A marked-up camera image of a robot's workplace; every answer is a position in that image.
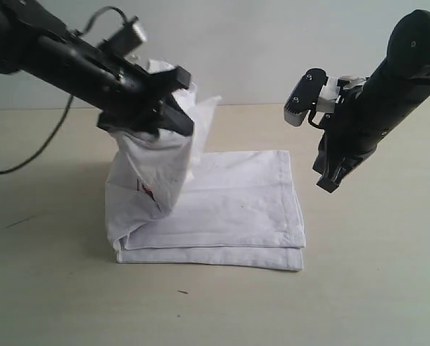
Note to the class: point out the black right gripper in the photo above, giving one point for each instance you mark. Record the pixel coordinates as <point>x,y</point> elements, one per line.
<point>361,119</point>

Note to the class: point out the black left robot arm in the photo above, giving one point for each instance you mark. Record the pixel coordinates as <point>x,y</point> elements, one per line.
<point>22,23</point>

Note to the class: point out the right wrist camera black silver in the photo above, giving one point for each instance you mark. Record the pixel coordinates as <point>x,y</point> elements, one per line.
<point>315,92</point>

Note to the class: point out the wrist camera black silver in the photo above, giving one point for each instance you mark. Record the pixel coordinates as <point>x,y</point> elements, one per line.
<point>315,92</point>
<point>128,38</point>

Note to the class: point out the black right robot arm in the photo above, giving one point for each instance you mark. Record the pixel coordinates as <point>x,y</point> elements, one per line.
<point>404,74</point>

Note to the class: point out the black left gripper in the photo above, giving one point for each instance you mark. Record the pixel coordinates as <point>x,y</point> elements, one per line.
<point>129,97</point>

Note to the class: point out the white t-shirt red Chinese patch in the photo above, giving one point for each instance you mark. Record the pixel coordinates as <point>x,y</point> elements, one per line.
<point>169,201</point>

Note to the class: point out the left wrist camera black silver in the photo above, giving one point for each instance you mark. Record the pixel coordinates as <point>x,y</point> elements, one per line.
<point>128,38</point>

